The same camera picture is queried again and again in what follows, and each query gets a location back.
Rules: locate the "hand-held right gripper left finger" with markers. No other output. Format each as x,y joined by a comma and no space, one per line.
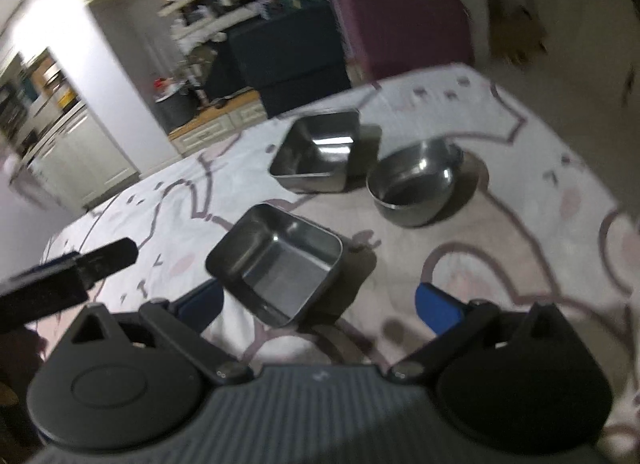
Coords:
202,301

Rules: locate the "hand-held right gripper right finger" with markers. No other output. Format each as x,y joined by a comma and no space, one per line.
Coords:
437,306

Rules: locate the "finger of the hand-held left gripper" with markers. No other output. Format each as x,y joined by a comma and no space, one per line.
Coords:
107,259

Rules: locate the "stainless steel rectangular container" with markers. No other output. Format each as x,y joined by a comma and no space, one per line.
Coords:
315,153
280,269

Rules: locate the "round stainless steel bowl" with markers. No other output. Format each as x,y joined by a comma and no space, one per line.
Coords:
415,183

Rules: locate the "white panelled cabinet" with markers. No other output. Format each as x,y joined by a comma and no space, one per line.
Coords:
85,158

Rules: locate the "grey bin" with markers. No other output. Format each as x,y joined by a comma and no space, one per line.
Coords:
175,108

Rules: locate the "wooden-top low cabinet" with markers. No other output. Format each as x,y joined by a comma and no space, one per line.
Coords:
220,121

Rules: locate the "dark blue chair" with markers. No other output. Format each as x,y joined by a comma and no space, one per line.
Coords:
290,58

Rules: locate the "purple chair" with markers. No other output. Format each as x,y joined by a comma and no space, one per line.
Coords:
405,28

